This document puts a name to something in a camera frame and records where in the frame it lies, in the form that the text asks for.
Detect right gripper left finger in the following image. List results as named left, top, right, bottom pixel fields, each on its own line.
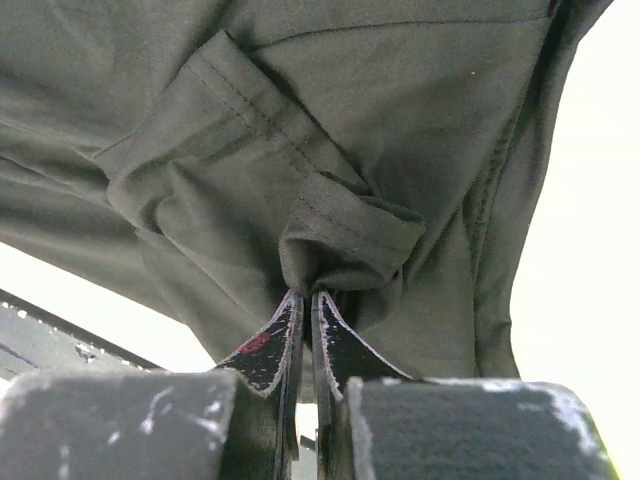
left=1, top=293, right=304, bottom=479

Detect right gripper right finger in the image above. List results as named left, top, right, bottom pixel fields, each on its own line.
left=310, top=291, right=617, bottom=480

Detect black t shirt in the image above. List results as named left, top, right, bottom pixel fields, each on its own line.
left=1, top=1, right=607, bottom=378

